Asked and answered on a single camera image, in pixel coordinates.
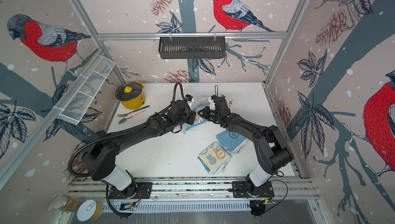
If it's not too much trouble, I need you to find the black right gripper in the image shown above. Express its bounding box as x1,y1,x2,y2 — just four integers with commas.
198,105,223,122

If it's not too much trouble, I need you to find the clear vacuum bag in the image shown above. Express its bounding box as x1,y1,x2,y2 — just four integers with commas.
183,95,211,134

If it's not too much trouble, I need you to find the blue towel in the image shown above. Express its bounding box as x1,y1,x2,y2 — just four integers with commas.
216,130,248,155

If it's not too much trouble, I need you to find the bunny print towel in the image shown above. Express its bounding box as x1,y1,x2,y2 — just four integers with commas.
197,142,231,175

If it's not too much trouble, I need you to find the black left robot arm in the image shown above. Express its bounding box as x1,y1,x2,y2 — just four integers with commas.
82,100,195,191

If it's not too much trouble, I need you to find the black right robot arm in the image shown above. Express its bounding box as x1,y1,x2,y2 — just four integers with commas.
198,95,294,188

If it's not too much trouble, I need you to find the yellow electric pot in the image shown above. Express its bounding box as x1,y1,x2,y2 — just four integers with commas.
115,82,146,110

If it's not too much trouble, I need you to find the glass lid yellow knob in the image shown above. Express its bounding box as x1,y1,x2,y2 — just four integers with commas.
115,82,144,101

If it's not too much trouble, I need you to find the tin can white lid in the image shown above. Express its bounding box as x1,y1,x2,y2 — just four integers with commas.
77,200,103,222

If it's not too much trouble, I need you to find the glass jar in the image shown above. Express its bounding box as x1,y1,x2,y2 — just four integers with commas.
48,195,84,213

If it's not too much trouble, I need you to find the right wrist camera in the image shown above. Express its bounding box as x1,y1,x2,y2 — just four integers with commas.
208,95,217,110

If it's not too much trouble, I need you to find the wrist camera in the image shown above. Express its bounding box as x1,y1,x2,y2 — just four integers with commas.
208,95,217,110
185,94,193,103

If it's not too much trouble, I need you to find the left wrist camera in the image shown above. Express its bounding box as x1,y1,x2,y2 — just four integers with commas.
185,94,193,103

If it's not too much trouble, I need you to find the black corrugated cable conduit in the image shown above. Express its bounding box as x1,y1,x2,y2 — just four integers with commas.
67,81,186,178

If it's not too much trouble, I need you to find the pink handled spoon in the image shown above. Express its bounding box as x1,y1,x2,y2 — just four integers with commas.
118,110,146,124

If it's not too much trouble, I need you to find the black hanging wire basket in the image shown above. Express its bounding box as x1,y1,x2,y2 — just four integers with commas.
158,36,226,59

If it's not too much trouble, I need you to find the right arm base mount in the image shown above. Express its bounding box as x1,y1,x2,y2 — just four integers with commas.
228,181,275,198

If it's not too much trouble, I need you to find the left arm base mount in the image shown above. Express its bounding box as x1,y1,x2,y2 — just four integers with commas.
109,182,153,200

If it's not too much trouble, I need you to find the white wire mesh shelf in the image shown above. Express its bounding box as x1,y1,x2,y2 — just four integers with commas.
57,55,115,125

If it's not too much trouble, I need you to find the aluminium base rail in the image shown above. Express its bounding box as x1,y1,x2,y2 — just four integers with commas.
67,176,319,201

